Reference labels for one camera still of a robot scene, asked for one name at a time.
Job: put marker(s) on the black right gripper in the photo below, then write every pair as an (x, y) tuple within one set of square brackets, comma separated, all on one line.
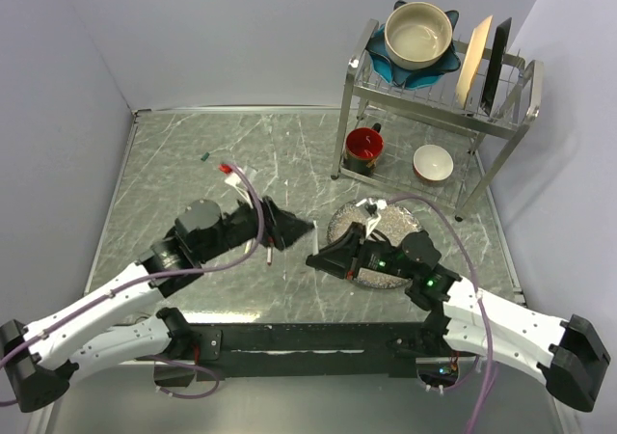
[(345, 256)]

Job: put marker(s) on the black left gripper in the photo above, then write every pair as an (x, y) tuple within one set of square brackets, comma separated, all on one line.
[(282, 227)]

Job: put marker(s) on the white pen red tip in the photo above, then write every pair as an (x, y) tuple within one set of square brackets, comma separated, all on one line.
[(269, 253)]

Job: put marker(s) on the white pen green tip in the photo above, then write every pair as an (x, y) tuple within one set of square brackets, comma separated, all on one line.
[(315, 239)]

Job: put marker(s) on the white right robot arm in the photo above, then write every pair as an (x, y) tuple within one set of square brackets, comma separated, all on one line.
[(567, 356)]

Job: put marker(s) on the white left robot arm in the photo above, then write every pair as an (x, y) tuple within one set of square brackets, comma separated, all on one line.
[(44, 358)]

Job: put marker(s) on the speckled ceramic plate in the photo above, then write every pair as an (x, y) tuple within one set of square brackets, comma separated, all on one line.
[(396, 222)]

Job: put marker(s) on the red black mug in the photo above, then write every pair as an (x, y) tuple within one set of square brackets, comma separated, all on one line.
[(362, 149)]

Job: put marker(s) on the small white bowl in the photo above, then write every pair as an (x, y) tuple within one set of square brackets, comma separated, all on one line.
[(433, 164)]

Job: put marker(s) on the steel dish rack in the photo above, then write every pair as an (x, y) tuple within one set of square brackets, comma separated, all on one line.
[(481, 142)]

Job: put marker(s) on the blue flower-shaped bowl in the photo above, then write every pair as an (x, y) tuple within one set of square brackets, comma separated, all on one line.
[(410, 79)]

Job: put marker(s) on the large beige bowl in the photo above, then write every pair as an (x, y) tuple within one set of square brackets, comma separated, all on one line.
[(417, 34)]

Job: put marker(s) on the black plate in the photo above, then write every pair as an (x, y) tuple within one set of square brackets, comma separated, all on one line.
[(498, 50)]

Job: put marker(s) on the cream plate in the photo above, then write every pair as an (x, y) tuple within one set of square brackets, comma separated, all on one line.
[(473, 57)]

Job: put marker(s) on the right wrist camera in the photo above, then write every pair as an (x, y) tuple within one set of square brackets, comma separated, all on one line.
[(371, 208)]

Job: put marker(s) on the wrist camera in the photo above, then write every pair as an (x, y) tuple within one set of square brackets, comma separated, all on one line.
[(234, 181), (371, 208)]

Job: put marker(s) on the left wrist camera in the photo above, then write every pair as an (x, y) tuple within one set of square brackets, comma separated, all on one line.
[(234, 181)]

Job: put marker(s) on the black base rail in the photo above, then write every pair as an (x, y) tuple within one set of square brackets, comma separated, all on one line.
[(309, 349)]

